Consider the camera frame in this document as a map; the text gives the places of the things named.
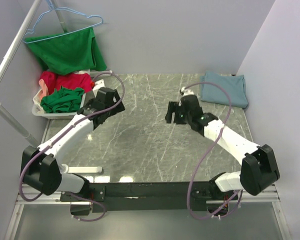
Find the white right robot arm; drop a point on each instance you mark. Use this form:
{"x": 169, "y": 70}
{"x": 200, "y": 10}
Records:
{"x": 259, "y": 167}

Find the red t shirt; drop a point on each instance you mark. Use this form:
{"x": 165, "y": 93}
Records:
{"x": 70, "y": 81}

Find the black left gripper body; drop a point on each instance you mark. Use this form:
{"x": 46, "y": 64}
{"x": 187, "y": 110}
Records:
{"x": 118, "y": 110}

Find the grey-blue polo shirt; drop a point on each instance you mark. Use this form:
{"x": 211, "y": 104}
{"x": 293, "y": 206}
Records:
{"x": 234, "y": 86}

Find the white clothes rack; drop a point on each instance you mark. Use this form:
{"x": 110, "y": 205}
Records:
{"x": 17, "y": 88}

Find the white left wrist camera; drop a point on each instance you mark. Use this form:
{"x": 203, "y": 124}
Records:
{"x": 97, "y": 85}

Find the light blue wire hanger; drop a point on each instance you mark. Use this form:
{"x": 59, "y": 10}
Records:
{"x": 52, "y": 7}

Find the crumpled green t shirt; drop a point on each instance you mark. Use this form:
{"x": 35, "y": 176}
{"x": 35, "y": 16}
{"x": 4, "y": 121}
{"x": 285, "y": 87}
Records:
{"x": 64, "y": 100}

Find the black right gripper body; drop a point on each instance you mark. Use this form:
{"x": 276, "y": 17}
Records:
{"x": 180, "y": 118}

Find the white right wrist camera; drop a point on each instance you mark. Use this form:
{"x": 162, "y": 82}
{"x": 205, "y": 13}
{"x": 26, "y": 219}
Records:
{"x": 186, "y": 91}

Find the hanging green t shirt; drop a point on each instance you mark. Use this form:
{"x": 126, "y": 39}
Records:
{"x": 66, "y": 53}

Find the white plastic laundry basket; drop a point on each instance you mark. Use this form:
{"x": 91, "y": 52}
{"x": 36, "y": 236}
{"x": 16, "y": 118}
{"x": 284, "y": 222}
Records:
{"x": 38, "y": 111}

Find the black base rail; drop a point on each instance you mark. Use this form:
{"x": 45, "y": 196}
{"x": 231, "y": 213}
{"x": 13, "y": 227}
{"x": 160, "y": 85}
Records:
{"x": 138, "y": 196}

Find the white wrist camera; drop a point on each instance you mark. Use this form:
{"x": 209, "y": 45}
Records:
{"x": 186, "y": 91}
{"x": 97, "y": 85}

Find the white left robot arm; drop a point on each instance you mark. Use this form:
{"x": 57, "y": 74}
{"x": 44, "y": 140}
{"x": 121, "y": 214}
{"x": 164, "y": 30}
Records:
{"x": 42, "y": 168}

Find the pink garment in basket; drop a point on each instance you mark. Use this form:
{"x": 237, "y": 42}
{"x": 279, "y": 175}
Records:
{"x": 43, "y": 89}

